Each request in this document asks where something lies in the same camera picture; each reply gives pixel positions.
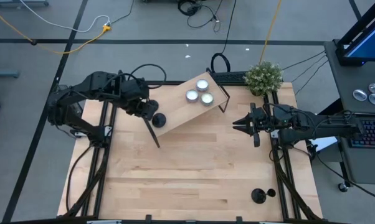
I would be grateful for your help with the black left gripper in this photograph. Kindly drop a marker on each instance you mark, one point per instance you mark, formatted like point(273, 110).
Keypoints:
point(139, 102)

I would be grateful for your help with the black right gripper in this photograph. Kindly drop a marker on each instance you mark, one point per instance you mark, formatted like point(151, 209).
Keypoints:
point(256, 140)

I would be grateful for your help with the black candlestick holder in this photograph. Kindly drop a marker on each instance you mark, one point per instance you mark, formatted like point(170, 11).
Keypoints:
point(159, 120)
point(258, 196)

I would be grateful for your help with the patterned tealight candle holder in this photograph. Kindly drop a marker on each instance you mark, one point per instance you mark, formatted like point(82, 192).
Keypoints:
point(207, 99)
point(192, 96)
point(202, 84)

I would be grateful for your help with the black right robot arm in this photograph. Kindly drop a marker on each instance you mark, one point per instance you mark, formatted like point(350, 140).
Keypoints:
point(324, 124)

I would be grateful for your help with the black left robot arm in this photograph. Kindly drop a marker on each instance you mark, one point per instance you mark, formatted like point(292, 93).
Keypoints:
point(94, 87)

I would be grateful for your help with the wooden riser shelf, black legs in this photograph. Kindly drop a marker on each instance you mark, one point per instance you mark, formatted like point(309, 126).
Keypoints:
point(178, 115)

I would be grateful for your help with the potted green plant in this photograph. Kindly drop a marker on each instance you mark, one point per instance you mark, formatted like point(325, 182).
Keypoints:
point(263, 77)

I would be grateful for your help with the white paper sheet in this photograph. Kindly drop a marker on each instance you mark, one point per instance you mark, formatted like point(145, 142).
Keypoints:
point(326, 143)

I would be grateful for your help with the black table edge clamp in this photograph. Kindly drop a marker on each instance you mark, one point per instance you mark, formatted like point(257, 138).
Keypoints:
point(148, 217)
point(239, 219)

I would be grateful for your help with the grey side cart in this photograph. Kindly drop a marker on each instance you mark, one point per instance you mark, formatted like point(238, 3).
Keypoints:
point(346, 81)

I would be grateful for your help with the black caster wheel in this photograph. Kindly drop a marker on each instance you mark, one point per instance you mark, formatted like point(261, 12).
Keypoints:
point(343, 187)

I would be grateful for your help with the backlit black keyboard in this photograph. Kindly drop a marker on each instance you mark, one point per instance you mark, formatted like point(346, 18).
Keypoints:
point(371, 137)

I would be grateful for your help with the black monitor with blue screen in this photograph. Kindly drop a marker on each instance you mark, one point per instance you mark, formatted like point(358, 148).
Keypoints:
point(371, 43)

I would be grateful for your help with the grey furniture foot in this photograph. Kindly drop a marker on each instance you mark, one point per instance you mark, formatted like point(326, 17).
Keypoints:
point(19, 2)
point(3, 73)

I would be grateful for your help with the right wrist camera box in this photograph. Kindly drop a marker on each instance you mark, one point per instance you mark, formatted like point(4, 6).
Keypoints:
point(263, 115)

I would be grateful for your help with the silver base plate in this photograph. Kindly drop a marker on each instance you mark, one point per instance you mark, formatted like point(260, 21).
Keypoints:
point(273, 134)
point(107, 131)

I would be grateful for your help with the black aluminium table frame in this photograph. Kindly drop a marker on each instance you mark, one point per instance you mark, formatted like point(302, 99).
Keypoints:
point(175, 82)

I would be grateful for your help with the silver metal bracket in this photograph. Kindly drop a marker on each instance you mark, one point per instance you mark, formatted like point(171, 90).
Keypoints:
point(270, 222)
point(103, 222)

